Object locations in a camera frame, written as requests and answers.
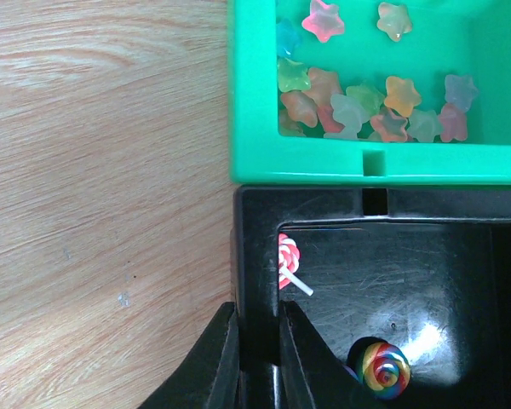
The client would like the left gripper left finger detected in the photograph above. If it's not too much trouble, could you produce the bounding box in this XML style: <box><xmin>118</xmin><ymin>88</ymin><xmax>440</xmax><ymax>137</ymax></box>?
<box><xmin>140</xmin><ymin>302</ymin><xmax>239</xmax><ymax>409</ymax></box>

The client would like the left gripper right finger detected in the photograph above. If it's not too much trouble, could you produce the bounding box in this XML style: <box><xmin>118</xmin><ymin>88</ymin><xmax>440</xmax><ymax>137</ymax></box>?
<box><xmin>279</xmin><ymin>301</ymin><xmax>384</xmax><ymax>408</ymax></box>

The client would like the green black bin set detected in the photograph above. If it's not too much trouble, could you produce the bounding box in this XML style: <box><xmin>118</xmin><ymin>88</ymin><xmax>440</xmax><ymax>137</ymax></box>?
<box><xmin>227</xmin><ymin>1</ymin><xmax>511</xmax><ymax>408</ymax></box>

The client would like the rainbow swirl lollipop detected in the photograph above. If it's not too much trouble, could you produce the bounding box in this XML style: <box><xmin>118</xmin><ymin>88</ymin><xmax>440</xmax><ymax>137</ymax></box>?
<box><xmin>356</xmin><ymin>342</ymin><xmax>411</xmax><ymax>400</ymax></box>

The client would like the pink white swirl lollipop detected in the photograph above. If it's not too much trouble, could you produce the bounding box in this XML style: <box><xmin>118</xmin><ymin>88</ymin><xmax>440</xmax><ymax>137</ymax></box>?
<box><xmin>278</xmin><ymin>233</ymin><xmax>313</xmax><ymax>297</ymax></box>

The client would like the orange star candy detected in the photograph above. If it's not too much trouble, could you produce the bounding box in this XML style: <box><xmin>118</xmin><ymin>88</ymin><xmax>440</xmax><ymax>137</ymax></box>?
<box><xmin>384</xmin><ymin>76</ymin><xmax>422</xmax><ymax>118</ymax></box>

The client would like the green star candy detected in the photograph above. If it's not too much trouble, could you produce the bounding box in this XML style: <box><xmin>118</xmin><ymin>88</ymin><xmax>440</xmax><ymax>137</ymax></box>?
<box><xmin>278</xmin><ymin>57</ymin><xmax>311</xmax><ymax>93</ymax></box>

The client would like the lilac star candy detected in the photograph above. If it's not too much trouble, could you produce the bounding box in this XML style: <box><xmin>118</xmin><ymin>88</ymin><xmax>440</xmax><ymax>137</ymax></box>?
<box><xmin>445</xmin><ymin>74</ymin><xmax>479</xmax><ymax>112</ymax></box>

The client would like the blue star candy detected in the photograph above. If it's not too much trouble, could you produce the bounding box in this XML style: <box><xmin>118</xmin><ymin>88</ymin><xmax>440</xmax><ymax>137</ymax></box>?
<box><xmin>276</xmin><ymin>19</ymin><xmax>302</xmax><ymax>58</ymax></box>

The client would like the pink star candy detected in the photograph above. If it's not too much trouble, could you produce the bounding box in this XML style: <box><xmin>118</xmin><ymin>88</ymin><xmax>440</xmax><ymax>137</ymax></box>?
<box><xmin>301</xmin><ymin>0</ymin><xmax>345</xmax><ymax>43</ymax></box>

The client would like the pale yellow star candy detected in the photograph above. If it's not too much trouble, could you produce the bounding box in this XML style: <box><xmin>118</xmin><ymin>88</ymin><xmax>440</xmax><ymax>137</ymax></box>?
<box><xmin>376</xmin><ymin>2</ymin><xmax>413</xmax><ymax>43</ymax></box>

